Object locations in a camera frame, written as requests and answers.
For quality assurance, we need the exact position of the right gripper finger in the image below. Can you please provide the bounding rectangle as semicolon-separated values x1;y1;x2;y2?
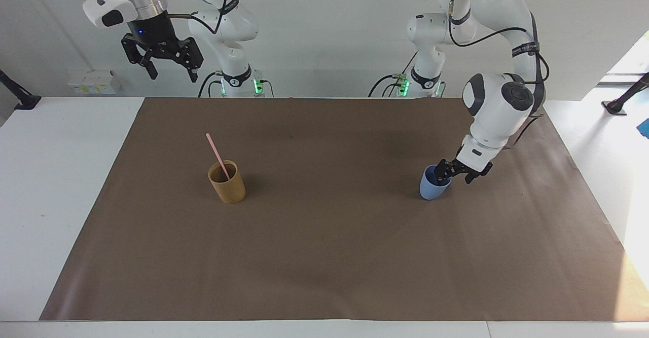
121;33;159;81
151;37;205;83

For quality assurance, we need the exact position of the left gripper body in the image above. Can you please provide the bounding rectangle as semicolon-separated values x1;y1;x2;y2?
453;159;494;185

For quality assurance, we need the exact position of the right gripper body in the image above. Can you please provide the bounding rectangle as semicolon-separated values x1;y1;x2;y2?
125;12;179;51

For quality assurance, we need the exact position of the blue cup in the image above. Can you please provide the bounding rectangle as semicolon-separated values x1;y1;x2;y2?
419;164;452;201

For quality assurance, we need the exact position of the brown cup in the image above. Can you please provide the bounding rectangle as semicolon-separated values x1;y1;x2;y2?
207;160;246;205

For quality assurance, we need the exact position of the pink straw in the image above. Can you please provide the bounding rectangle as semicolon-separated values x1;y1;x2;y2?
205;133;231;181

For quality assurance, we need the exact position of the black stand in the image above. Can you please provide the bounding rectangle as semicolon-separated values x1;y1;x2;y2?
0;69;42;111
601;71;649;116

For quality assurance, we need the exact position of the white wall socket box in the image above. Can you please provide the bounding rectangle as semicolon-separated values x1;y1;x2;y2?
67;70;123;96

